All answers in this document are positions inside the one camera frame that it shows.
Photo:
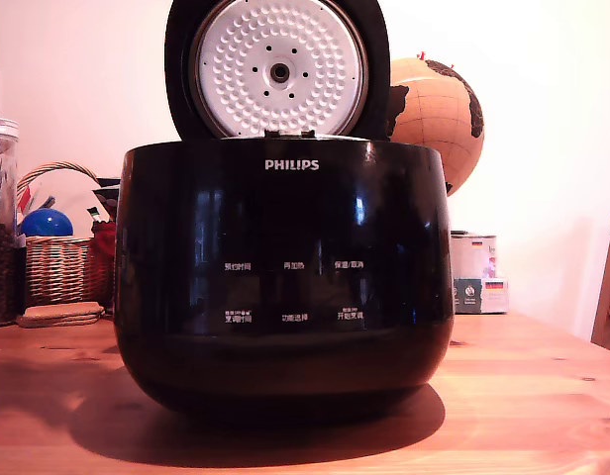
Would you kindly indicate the red knitted item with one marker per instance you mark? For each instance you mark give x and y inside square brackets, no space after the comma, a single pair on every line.
[105,247]

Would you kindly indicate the wooden chair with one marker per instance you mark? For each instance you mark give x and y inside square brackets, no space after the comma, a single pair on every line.
[609,297]

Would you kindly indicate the black white dotted paper item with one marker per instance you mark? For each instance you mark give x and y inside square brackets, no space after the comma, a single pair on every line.
[109,198]

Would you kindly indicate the stack of cork coasters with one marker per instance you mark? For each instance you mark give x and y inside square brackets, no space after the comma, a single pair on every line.
[60,314]

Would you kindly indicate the black Philips rice cooker body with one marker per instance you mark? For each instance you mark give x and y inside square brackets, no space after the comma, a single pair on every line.
[285,222]

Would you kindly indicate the glass jar with coffee beans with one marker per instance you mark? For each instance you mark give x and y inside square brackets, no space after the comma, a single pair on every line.
[0,267]

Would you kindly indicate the white cardboard box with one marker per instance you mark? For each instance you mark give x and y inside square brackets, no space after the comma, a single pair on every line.
[473,255]

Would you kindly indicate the black rice cooker lid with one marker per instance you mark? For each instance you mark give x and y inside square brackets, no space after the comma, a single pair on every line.
[280,69]

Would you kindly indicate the blue ball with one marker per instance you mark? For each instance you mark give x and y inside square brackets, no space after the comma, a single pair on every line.
[46,222]

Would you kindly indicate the red and white paper flag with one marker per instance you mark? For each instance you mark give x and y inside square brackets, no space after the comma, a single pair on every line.
[27,195]

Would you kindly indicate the cork world globe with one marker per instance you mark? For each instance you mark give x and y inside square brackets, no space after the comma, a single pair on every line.
[434,119]

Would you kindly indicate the green and white flat box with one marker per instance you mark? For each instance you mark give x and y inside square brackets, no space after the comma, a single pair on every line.
[480,294]

